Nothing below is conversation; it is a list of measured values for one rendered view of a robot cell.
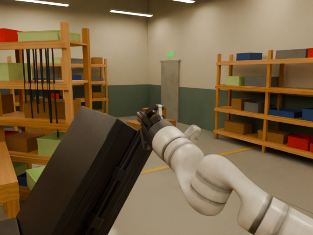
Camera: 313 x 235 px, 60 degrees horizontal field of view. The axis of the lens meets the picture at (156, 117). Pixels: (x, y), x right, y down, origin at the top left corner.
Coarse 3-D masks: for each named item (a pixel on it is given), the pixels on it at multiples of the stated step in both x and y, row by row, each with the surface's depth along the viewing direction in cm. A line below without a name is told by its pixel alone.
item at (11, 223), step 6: (0, 222) 96; (6, 222) 96; (12, 222) 96; (0, 228) 92; (6, 228) 92; (12, 228) 92; (18, 228) 92; (0, 234) 89; (6, 234) 89; (12, 234) 89; (18, 234) 89
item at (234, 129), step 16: (304, 48) 506; (224, 64) 664; (240, 64) 623; (240, 80) 645; (256, 80) 602; (272, 80) 589; (240, 112) 635; (256, 112) 605; (272, 112) 574; (288, 112) 545; (304, 112) 516; (224, 128) 698; (240, 128) 655; (272, 144) 576; (288, 144) 548; (304, 144) 522
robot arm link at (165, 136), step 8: (168, 128) 59; (176, 128) 60; (192, 128) 62; (160, 136) 58; (168, 136) 57; (176, 136) 57; (184, 136) 58; (192, 136) 62; (152, 144) 60; (160, 144) 57; (168, 144) 56; (160, 152) 57
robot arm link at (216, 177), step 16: (208, 160) 46; (224, 160) 46; (208, 176) 45; (224, 176) 44; (240, 176) 45; (208, 192) 45; (224, 192) 45; (240, 192) 43; (256, 192) 43; (240, 208) 44; (256, 208) 42; (240, 224) 44; (256, 224) 42
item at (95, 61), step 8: (8, 56) 780; (32, 64) 812; (56, 64) 849; (72, 64) 875; (80, 64) 888; (96, 64) 922; (104, 64) 937; (104, 72) 946; (96, 80) 934; (16, 96) 814; (56, 96) 871; (96, 96) 945; (16, 104) 805; (16, 128) 817
